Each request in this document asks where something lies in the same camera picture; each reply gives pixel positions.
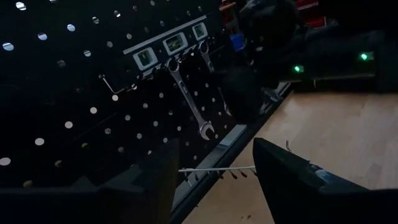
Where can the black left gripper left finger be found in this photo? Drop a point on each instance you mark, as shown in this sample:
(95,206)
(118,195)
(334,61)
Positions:
(109,205)

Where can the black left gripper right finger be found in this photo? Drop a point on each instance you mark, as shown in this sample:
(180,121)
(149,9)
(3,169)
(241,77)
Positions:
(311,202)

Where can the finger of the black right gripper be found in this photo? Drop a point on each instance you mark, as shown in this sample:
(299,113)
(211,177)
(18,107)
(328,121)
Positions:
(242,96)

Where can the black pegboard cabinet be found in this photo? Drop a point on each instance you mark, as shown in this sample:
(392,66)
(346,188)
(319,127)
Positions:
(62,93)

